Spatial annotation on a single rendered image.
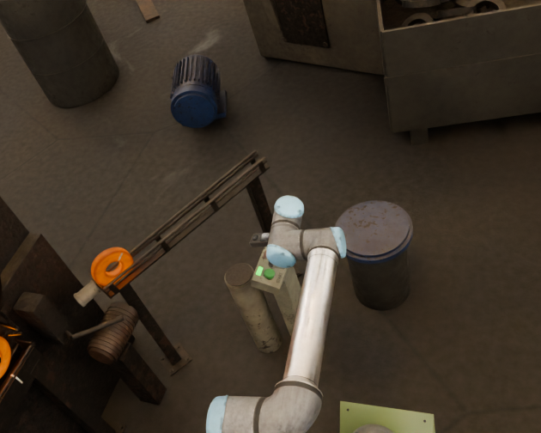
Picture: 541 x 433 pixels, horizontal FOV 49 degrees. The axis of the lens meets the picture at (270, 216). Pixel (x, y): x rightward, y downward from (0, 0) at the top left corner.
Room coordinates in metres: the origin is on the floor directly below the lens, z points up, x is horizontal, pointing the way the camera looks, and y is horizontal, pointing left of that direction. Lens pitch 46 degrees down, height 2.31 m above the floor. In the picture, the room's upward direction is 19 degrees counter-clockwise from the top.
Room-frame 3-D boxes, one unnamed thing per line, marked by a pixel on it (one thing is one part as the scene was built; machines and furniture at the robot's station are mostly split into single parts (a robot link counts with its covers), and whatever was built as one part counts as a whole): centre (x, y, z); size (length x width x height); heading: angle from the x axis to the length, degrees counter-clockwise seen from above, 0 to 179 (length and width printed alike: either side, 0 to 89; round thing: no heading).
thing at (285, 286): (1.43, 0.03, 0.31); 0.24 x 0.16 x 0.62; 148
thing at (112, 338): (1.46, 0.73, 0.27); 0.22 x 0.13 x 0.53; 148
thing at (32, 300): (1.45, 0.90, 0.68); 0.11 x 0.08 x 0.24; 58
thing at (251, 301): (1.48, 0.19, 0.26); 0.12 x 0.12 x 0.52
